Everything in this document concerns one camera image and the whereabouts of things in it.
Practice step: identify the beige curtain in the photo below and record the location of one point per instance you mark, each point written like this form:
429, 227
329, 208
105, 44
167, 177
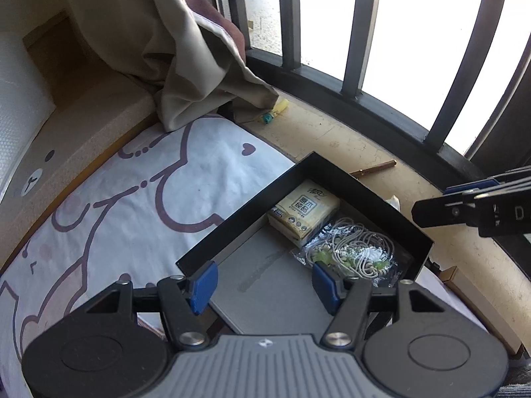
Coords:
184, 51

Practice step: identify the cartoon bear bed sheet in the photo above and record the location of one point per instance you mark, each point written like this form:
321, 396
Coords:
134, 218

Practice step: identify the white bubble mailer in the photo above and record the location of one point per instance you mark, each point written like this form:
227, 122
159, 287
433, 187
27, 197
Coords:
26, 104

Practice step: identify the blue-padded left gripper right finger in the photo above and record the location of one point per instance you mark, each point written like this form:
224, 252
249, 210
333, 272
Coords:
347, 301

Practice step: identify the yellow tissue pack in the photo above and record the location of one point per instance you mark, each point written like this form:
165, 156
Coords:
301, 214

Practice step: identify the dark window railing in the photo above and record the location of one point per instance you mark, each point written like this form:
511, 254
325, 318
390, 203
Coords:
442, 84

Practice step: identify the cardboard box on sill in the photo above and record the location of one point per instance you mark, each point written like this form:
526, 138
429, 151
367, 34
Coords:
479, 305

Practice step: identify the brown pen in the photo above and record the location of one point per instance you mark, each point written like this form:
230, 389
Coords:
374, 169

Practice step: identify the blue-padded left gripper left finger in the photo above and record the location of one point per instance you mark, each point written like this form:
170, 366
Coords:
182, 299

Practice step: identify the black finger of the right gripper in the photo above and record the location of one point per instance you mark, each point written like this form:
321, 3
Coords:
493, 212

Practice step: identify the beige bear cushion mat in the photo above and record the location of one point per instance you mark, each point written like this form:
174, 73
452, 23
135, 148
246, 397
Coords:
98, 112

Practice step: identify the yellow teal small toy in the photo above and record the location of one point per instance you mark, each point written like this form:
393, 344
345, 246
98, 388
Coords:
280, 106

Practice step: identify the black storage box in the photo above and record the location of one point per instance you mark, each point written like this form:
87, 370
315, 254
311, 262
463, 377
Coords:
266, 250

